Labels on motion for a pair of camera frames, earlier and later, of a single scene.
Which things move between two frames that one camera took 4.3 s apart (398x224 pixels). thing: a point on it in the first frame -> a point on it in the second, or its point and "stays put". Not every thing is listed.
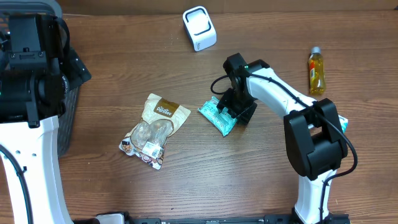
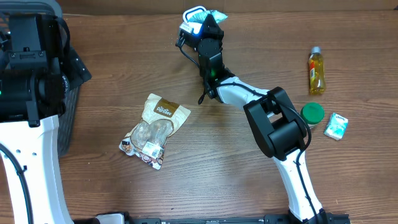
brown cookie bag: x=160 y=117 stays put
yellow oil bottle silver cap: x=316 y=73 stays put
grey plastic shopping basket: x=53 y=7 stays put
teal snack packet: x=223 y=122 -> x=217 y=15
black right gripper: x=237 y=104 -> x=212 y=25
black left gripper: x=74 y=69 stays put
